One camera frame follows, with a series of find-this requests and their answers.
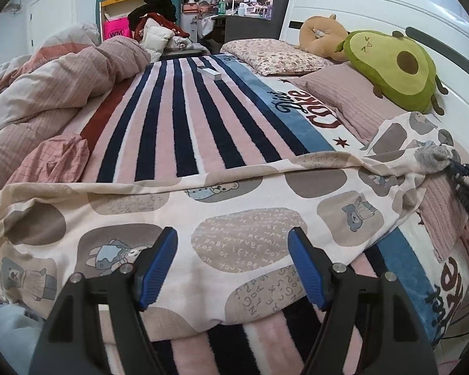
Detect floral pillow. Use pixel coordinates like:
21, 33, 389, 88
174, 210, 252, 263
220, 39, 337, 77

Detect pink checked cloth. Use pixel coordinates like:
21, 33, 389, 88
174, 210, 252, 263
0, 132, 91, 194

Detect light blue folded cloth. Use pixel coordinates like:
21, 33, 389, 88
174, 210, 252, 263
0, 304, 43, 375

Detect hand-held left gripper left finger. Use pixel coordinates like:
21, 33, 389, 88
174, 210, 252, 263
28, 227, 179, 375

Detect white puffer jacket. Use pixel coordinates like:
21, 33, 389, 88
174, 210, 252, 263
141, 23, 176, 63

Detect pile of black clothes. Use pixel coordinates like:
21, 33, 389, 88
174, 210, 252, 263
127, 0, 178, 42

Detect pink and grey duvet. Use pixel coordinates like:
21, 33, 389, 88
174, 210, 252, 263
0, 23, 153, 200

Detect green avocado plush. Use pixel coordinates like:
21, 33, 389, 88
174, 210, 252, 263
336, 29, 450, 116

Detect striped plush blanket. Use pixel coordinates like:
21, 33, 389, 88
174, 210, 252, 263
78, 52, 469, 375

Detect cream bear print pants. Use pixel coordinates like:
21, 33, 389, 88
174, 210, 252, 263
0, 111, 460, 331

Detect white bed headboard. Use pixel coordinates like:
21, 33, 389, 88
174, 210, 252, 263
278, 0, 469, 165

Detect red garment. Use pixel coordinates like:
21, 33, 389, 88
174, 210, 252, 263
135, 12, 190, 42

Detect small white box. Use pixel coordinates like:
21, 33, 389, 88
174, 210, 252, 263
196, 66, 223, 82

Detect pink shopping bag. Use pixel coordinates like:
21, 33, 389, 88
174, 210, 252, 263
103, 17, 133, 42

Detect pink ribbed pillow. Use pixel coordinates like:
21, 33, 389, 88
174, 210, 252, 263
293, 62, 469, 264

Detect white door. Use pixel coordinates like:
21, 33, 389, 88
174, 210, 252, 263
27, 0, 77, 53

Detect dark desk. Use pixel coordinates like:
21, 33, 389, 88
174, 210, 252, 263
201, 13, 282, 53

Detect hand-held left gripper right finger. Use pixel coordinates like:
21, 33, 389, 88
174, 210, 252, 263
287, 227, 440, 375

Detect clutter of cosmetics bottles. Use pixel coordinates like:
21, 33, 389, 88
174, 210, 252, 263
203, 0, 274, 20

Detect orange plush toy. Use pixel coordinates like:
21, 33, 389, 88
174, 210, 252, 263
295, 15, 350, 63

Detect yellow cabinet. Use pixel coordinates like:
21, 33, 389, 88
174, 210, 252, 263
99, 0, 149, 42

